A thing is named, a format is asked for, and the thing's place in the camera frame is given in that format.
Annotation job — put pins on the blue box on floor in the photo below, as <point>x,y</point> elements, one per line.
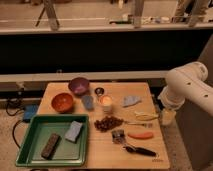
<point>30,111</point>

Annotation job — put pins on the small metal cup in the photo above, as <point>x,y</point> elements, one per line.
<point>99,91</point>

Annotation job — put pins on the white cup orange inside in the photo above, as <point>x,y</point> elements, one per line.
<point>106,103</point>

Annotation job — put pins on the grey blue sponge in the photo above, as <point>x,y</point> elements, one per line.
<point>73,131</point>

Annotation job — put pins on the dark brown sponge block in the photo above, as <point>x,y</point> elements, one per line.
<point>50,146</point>

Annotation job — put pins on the green plastic tray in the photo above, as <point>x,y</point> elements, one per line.
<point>67,153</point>

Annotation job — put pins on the orange bowl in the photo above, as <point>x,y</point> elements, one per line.
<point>62,102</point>

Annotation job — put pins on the small fork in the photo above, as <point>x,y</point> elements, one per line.
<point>148,125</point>

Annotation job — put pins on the orange carrot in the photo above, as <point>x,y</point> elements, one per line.
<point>142,136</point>

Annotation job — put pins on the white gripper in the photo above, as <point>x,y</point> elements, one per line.
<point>167,116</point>

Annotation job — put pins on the yellow banana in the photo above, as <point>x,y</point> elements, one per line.
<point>145,116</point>

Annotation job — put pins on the purple bowl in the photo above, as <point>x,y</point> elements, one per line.
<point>79,86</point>

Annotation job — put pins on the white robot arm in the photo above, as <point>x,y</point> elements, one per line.
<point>186,82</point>

